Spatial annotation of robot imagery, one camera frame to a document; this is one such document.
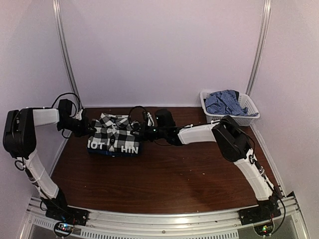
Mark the circuit board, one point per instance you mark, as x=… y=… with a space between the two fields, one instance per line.
x=62 y=229
x=263 y=230

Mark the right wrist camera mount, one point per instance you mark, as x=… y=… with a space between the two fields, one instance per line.
x=147 y=116

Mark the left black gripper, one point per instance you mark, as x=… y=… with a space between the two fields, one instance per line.
x=83 y=130

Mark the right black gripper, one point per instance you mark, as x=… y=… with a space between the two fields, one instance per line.
x=145 y=134

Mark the left circuit board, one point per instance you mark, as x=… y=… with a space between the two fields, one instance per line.
x=62 y=229

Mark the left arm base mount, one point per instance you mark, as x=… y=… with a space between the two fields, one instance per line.
x=73 y=216

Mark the right aluminium frame post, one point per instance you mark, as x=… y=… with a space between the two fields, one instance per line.
x=265 y=20

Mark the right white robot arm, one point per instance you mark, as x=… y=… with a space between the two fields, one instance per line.
x=234 y=144

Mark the black white checked shirt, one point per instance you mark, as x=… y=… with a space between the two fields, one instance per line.
x=114 y=131

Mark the blue plaid shirt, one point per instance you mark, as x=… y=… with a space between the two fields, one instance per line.
x=101 y=149

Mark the left aluminium frame post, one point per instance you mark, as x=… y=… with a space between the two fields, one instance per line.
x=65 y=54

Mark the right circuit board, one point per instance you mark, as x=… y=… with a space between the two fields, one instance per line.
x=263 y=230

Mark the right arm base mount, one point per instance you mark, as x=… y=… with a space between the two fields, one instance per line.
x=257 y=214

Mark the light blue checked shirt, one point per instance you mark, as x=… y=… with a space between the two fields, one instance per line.
x=226 y=103

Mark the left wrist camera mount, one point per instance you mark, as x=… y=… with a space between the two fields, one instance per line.
x=80 y=115

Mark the aluminium frame post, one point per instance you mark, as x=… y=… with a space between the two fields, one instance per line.
x=265 y=20
x=65 y=54

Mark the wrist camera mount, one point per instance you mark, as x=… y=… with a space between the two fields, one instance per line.
x=147 y=116
x=80 y=115

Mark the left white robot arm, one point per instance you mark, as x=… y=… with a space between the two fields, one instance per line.
x=20 y=139

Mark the aluminium front rail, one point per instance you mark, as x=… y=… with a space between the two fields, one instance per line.
x=224 y=224

